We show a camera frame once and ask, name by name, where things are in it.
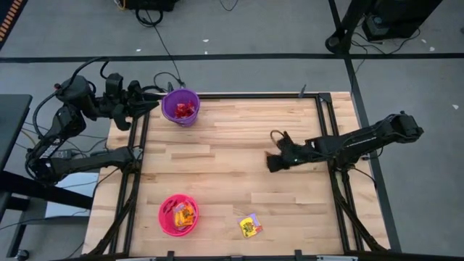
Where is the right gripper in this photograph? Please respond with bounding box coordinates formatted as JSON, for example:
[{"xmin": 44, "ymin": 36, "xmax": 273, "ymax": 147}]
[{"xmin": 265, "ymin": 130, "xmax": 312, "ymax": 174}]

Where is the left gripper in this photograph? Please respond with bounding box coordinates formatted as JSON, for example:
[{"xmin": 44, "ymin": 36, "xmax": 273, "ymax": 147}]
[{"xmin": 104, "ymin": 81, "xmax": 161, "ymax": 132}]

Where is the purple halloween bucket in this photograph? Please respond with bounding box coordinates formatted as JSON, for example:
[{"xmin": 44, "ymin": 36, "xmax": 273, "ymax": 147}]
[{"xmin": 161, "ymin": 88, "xmax": 202, "ymax": 128}]

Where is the pink halloween bucket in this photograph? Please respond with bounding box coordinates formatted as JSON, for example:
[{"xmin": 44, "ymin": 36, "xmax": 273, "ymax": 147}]
[{"xmin": 157, "ymin": 194, "xmax": 200, "ymax": 238}]

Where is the black power brick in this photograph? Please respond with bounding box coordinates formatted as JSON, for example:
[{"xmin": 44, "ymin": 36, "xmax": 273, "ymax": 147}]
[{"xmin": 50, "ymin": 149, "xmax": 74, "ymax": 160}]

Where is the black desk leg bar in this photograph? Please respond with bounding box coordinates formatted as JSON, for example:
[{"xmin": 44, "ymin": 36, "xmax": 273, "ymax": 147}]
[{"xmin": 0, "ymin": 170, "xmax": 94, "ymax": 211}]

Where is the black desk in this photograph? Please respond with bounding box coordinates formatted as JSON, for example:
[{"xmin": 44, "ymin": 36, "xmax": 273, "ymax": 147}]
[{"xmin": 0, "ymin": 94, "xmax": 33, "ymax": 171}]

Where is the black floor stand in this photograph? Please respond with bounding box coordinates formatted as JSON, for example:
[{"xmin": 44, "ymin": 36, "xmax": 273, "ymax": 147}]
[{"xmin": 325, "ymin": 0, "xmax": 374, "ymax": 55}]

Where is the orange striped floor mat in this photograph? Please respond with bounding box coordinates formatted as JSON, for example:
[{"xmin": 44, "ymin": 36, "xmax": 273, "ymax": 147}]
[{"xmin": 0, "ymin": 0, "xmax": 28, "ymax": 50}]

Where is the black equipment box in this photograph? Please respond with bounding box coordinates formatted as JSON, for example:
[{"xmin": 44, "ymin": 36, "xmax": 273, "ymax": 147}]
[{"xmin": 362, "ymin": 0, "xmax": 444, "ymax": 41}]

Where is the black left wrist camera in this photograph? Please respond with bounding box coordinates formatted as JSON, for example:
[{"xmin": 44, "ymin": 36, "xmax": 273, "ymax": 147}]
[{"xmin": 104, "ymin": 72, "xmax": 125, "ymax": 99}]

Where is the black cable loop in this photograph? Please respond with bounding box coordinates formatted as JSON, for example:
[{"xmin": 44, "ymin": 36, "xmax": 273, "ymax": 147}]
[{"xmin": 143, "ymin": 71, "xmax": 186, "ymax": 94}]

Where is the black aluminium table frame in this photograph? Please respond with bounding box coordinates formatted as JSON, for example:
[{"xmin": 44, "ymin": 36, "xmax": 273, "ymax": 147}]
[{"xmin": 86, "ymin": 92, "xmax": 391, "ymax": 257}]

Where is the long black floor cable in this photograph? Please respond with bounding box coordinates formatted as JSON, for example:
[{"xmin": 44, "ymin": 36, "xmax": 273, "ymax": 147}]
[{"xmin": 144, "ymin": 9, "xmax": 186, "ymax": 90}]

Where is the black coiled cable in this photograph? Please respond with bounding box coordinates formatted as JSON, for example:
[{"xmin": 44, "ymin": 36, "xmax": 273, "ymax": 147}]
[{"xmin": 135, "ymin": 6, "xmax": 165, "ymax": 28}]

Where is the grey base plate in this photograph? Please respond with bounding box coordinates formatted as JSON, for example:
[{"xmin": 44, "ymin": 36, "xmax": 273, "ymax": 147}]
[{"xmin": 45, "ymin": 170, "xmax": 101, "ymax": 218}]

